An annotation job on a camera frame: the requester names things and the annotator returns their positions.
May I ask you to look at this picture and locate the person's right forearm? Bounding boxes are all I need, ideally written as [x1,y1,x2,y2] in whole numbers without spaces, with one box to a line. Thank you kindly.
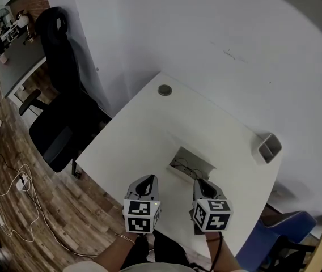
[204,231,242,272]

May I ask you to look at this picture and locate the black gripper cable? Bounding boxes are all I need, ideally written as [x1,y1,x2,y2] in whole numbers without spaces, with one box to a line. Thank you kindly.
[209,231,224,272]

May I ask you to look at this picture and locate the white floor cable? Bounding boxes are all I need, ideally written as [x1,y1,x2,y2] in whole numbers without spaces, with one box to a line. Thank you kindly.
[0,163,99,258]

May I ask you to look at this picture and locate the person's black trousers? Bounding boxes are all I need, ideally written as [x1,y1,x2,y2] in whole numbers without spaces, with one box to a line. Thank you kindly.
[137,229,196,269]

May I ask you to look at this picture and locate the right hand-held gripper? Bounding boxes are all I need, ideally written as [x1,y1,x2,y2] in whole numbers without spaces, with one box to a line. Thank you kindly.
[189,178,234,236]

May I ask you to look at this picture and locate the grey round cable grommet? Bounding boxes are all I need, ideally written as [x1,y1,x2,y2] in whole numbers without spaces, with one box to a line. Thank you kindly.
[157,84,173,97]

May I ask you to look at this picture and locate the blue chair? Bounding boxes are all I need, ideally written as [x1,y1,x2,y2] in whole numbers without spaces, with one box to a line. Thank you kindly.
[234,208,318,272]

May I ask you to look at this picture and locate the gold desk lamp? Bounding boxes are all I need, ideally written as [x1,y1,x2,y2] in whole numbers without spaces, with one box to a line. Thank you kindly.
[16,9,36,45]

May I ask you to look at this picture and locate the grey desk white frame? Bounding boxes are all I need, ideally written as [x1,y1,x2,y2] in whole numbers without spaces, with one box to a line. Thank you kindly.
[0,34,48,99]

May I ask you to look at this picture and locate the person's left forearm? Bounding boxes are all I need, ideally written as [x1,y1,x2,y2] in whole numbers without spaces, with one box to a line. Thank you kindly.
[92,230,139,271]

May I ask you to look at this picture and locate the thin gold bracelet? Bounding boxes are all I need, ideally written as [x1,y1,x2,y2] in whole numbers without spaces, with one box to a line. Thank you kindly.
[115,232,137,245]

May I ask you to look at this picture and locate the black thin-framed glasses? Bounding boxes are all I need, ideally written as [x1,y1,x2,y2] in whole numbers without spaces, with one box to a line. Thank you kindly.
[171,158,209,181]

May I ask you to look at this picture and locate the white glasses case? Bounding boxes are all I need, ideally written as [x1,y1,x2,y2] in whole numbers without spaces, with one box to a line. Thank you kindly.
[167,146,217,181]

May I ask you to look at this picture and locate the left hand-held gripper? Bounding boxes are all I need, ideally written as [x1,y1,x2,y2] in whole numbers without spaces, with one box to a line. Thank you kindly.
[122,174,162,235]

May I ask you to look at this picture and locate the black office chair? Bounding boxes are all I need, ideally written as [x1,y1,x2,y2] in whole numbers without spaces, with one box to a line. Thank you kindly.
[18,6,113,179]

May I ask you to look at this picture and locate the person's light shirt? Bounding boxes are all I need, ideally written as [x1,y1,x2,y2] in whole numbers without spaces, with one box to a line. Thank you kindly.
[63,260,249,272]

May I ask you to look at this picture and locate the white rectangular pen holder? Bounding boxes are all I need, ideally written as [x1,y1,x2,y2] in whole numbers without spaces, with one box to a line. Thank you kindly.
[257,133,283,164]

